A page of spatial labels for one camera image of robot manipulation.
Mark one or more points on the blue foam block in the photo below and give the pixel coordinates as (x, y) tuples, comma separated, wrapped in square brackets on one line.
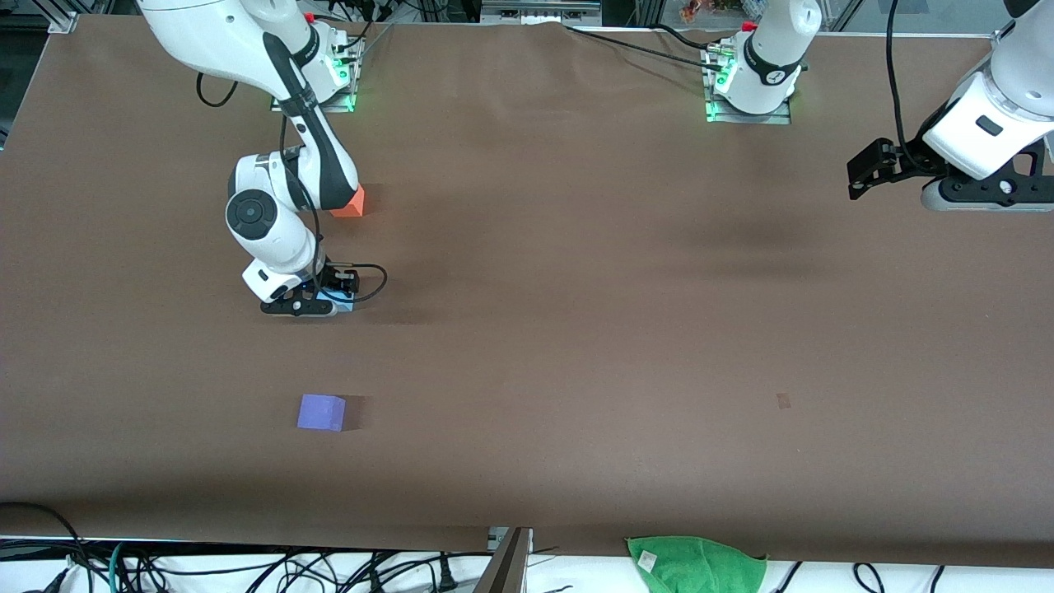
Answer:
[(342, 302)]

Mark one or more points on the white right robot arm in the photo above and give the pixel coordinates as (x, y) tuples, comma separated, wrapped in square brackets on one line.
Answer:
[(206, 41)]

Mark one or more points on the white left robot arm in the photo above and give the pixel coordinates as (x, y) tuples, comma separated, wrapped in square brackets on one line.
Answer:
[(766, 49)]

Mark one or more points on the orange foam block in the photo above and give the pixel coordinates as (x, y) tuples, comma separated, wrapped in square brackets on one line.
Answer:
[(356, 206)]

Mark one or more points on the purple foam block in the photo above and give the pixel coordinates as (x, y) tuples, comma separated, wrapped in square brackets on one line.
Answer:
[(319, 412)]

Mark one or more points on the brown table cover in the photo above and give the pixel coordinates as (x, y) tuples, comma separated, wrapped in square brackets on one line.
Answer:
[(527, 371)]

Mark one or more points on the colourful toy pile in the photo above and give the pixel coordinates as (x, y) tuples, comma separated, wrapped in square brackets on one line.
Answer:
[(696, 10)]

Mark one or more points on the silver equipment box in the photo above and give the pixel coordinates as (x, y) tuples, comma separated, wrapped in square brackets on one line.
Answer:
[(539, 10)]

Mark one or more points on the green cloth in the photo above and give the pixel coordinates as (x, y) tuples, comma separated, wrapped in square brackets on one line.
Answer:
[(696, 568)]

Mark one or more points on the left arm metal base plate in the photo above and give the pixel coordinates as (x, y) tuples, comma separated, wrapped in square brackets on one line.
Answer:
[(782, 118)]

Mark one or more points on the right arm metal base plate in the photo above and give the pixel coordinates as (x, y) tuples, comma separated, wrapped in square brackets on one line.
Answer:
[(329, 105)]

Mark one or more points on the metal post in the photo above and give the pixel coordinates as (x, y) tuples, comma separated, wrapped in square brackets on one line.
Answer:
[(504, 572)]

